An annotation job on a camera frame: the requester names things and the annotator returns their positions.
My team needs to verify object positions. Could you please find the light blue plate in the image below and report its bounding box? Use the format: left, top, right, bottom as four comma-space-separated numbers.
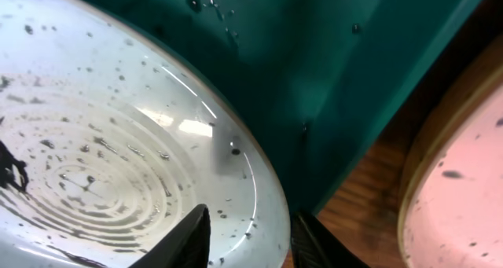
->
1, 0, 290, 268

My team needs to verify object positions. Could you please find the yellow plate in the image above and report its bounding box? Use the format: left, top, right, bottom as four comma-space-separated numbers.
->
397, 35, 502, 239

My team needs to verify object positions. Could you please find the teal plastic tray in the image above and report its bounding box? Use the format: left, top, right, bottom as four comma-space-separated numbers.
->
83, 0, 482, 212

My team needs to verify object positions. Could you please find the white plate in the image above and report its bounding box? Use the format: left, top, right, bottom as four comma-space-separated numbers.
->
401, 90, 502, 268

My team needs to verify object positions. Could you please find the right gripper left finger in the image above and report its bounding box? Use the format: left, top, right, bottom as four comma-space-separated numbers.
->
130, 204, 211, 268

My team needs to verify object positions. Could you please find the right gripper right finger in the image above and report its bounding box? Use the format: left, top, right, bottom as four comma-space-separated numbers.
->
291, 211, 369, 268

